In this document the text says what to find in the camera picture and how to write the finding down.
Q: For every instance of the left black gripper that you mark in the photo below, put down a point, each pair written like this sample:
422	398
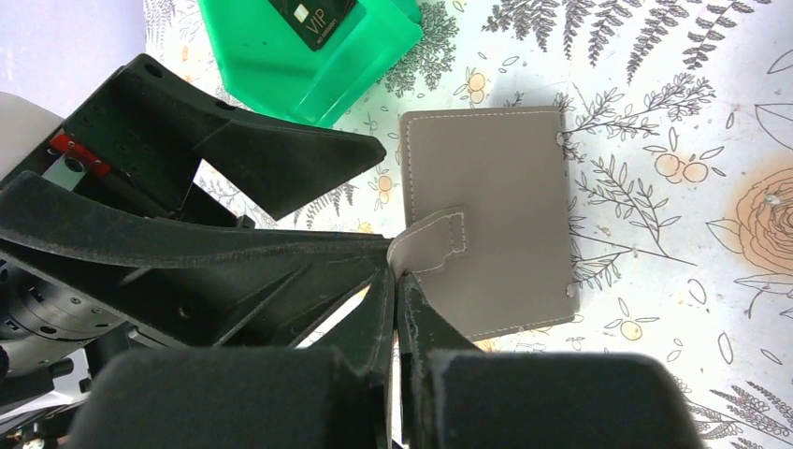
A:
103	227

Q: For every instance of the black VIP card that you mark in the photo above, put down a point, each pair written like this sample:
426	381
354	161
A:
314	21

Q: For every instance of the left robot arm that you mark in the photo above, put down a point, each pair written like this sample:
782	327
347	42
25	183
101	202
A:
25	136

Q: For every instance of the green plastic bin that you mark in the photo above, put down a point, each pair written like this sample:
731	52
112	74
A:
265	65

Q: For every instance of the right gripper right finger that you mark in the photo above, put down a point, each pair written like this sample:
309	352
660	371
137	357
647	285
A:
455	395

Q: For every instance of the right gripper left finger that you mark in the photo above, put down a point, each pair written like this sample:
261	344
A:
332	394

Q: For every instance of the grey leather card holder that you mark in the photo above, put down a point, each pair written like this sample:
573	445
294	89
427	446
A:
487	236

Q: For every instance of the floral table mat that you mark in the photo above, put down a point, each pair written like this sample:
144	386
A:
678	136

